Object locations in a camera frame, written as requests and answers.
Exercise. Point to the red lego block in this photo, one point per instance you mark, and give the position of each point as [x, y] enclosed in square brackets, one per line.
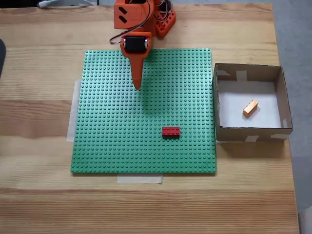
[171, 131]

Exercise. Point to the yellow lego block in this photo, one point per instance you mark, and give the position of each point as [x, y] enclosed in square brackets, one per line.
[250, 108]

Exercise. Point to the black rounded object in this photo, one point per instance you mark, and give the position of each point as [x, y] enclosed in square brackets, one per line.
[2, 56]

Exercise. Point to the white paper box lining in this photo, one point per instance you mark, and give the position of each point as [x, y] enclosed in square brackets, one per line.
[231, 109]

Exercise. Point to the long masking tape strip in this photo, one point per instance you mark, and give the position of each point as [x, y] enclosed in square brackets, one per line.
[70, 117]

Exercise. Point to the green lego baseplate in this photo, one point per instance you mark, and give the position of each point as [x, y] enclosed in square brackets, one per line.
[109, 102]

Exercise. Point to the brown cardboard box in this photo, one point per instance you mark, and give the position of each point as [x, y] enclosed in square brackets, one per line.
[231, 135]

